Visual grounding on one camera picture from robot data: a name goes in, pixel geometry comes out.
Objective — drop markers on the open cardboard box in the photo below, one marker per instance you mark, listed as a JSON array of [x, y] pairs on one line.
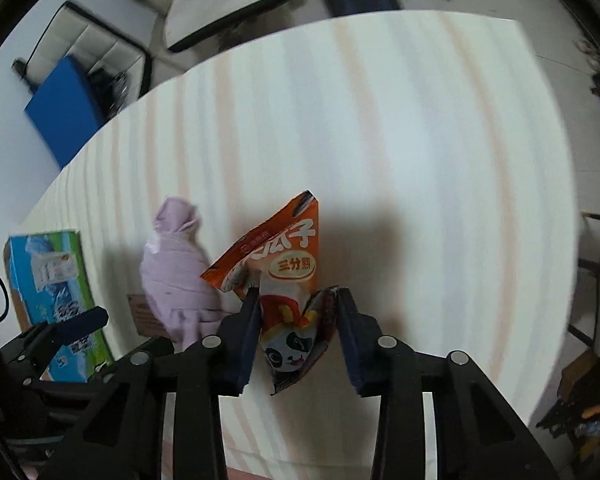
[[47, 276]]

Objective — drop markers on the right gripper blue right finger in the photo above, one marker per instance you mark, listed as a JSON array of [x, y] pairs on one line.
[[355, 331]]

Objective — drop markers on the orange snack bag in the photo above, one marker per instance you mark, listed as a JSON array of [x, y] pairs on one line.
[[279, 258]]

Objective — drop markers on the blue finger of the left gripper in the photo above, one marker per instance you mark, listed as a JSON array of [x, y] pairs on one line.
[[81, 325]]

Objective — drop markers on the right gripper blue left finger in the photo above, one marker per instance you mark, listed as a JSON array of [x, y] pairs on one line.
[[250, 317]]

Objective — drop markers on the purple cloth bundle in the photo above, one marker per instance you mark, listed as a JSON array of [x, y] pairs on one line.
[[171, 271]]

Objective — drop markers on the blue mat board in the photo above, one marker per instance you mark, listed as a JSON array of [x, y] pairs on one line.
[[64, 111]]

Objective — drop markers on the striped cat tablecloth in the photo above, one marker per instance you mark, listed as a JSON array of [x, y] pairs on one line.
[[433, 143]]

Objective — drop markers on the white quilted chair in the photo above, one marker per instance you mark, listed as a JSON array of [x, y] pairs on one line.
[[117, 68]]

